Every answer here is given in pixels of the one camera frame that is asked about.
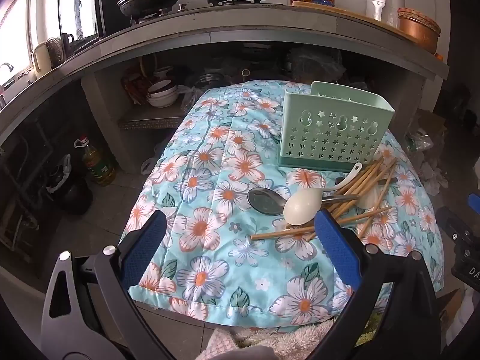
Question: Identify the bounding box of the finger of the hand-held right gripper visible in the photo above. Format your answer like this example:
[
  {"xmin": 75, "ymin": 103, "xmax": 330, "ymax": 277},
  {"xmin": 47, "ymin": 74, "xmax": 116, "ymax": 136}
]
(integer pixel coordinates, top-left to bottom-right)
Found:
[{"xmin": 436, "ymin": 193, "xmax": 480, "ymax": 246}]

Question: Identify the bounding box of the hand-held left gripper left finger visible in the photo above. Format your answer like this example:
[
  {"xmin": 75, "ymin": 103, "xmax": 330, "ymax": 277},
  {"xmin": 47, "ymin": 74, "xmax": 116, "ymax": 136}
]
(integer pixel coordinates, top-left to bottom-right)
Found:
[{"xmin": 40, "ymin": 210, "xmax": 177, "ymax": 360}]

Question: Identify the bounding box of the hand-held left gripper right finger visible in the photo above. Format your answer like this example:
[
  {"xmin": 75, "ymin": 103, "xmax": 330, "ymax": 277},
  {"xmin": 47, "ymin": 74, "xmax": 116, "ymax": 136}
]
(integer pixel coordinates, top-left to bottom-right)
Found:
[{"xmin": 314, "ymin": 209, "xmax": 441, "ymax": 360}]

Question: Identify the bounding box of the small white spoon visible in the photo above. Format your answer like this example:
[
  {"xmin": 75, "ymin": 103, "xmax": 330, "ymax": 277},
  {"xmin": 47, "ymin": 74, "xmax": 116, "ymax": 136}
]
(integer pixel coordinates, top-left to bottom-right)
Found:
[{"xmin": 355, "ymin": 189, "xmax": 385, "ymax": 211}]

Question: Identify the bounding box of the large cream spoon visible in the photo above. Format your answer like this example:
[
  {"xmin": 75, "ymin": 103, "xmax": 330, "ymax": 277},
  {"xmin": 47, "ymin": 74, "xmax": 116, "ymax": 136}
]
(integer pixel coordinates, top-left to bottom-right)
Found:
[{"xmin": 283, "ymin": 162, "xmax": 363, "ymax": 227}]

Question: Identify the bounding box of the pile of wooden chopsticks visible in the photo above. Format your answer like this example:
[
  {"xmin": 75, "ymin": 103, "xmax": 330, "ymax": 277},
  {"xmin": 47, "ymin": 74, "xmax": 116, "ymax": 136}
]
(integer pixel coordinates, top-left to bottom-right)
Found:
[{"xmin": 250, "ymin": 156, "xmax": 398, "ymax": 241}]

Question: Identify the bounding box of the metal spoon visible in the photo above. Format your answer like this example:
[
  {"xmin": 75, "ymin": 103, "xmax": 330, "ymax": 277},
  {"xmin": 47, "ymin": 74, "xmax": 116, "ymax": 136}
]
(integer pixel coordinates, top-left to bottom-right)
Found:
[{"xmin": 247, "ymin": 188, "xmax": 360, "ymax": 217}]

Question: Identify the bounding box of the green perforated utensil holder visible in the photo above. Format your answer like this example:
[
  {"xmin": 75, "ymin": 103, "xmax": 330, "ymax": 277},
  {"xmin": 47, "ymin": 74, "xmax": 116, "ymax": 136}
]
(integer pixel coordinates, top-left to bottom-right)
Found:
[{"xmin": 278, "ymin": 81, "xmax": 395, "ymax": 169}]

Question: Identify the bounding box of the green fluffy mat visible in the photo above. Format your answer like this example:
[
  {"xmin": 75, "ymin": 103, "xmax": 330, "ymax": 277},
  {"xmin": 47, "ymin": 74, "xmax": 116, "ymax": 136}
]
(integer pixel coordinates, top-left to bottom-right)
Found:
[{"xmin": 354, "ymin": 305, "xmax": 385, "ymax": 347}]

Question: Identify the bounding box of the black bag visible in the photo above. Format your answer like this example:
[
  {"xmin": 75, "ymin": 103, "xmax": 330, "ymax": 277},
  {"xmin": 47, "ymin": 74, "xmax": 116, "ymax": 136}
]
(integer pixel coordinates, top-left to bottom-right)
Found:
[{"xmin": 45, "ymin": 154, "xmax": 94, "ymax": 215}]

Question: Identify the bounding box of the floral blue blanket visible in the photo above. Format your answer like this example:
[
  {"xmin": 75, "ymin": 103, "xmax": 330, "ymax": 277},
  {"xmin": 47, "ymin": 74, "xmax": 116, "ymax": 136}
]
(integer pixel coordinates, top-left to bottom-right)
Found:
[{"xmin": 119, "ymin": 79, "xmax": 445, "ymax": 332}]

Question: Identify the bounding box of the cooking oil bottle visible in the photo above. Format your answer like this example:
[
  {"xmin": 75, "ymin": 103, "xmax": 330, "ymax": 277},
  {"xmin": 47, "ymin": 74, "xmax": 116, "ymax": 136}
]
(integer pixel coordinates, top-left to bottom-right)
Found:
[{"xmin": 74, "ymin": 135, "xmax": 116, "ymax": 187}]

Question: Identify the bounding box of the cardboard box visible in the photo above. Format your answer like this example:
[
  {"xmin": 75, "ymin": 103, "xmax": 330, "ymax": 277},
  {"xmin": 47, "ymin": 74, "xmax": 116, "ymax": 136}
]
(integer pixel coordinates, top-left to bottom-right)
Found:
[{"xmin": 412, "ymin": 109, "xmax": 448, "ymax": 140}]

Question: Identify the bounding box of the white towel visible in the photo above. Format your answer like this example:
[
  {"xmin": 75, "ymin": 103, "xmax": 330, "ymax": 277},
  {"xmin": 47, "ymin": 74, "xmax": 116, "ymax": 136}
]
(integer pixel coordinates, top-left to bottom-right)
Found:
[{"xmin": 205, "ymin": 317, "xmax": 338, "ymax": 360}]

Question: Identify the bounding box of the stack of white bowls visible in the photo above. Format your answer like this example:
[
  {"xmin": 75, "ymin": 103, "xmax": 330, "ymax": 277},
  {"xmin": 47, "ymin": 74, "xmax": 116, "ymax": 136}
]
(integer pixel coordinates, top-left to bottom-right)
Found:
[{"xmin": 146, "ymin": 79, "xmax": 179, "ymax": 109}]

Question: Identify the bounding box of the small clear plastic bag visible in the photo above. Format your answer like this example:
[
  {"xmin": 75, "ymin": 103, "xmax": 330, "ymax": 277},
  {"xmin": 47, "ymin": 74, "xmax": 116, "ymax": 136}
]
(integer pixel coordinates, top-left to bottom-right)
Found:
[{"xmin": 179, "ymin": 84, "xmax": 206, "ymax": 112}]

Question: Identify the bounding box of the metal pot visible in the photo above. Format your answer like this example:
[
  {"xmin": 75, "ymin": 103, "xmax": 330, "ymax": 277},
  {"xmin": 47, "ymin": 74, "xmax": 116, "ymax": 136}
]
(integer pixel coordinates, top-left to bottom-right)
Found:
[{"xmin": 198, "ymin": 70, "xmax": 234, "ymax": 91}]

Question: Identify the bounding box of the large clear plastic bag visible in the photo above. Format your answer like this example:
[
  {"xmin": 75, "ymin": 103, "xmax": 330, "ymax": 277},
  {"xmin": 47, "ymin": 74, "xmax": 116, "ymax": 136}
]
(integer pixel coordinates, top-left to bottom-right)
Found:
[{"xmin": 284, "ymin": 48, "xmax": 346, "ymax": 84}]

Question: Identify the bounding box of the copper pot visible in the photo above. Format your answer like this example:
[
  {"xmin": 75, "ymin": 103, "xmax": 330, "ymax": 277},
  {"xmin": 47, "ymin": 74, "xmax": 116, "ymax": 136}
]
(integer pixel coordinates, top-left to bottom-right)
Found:
[{"xmin": 397, "ymin": 7, "xmax": 442, "ymax": 55}]

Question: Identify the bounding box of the cream jug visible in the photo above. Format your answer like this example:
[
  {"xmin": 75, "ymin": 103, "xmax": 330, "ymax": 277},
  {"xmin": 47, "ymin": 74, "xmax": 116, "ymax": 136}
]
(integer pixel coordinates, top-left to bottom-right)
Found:
[{"xmin": 31, "ymin": 42, "xmax": 52, "ymax": 79}]

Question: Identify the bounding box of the brown ribbed jar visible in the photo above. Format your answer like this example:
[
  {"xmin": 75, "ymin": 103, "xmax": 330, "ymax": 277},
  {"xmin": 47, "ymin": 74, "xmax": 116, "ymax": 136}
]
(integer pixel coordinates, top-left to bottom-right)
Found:
[{"xmin": 46, "ymin": 37, "xmax": 67, "ymax": 69}]

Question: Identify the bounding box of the white electric kettle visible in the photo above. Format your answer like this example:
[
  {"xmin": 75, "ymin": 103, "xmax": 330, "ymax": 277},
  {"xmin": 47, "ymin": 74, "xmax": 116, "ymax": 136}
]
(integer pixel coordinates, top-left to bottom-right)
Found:
[{"xmin": 366, "ymin": 0, "xmax": 406, "ymax": 22}]

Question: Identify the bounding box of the gas stove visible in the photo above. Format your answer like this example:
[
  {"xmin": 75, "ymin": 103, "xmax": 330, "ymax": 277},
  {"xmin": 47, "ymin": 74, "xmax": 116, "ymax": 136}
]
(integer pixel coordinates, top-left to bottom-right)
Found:
[{"xmin": 129, "ymin": 0, "xmax": 286, "ymax": 24}]

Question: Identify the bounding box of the window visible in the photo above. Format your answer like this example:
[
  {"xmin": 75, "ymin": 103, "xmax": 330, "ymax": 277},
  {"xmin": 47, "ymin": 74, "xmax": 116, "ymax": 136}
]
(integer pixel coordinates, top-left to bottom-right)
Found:
[{"xmin": 0, "ymin": 0, "xmax": 46, "ymax": 83}]

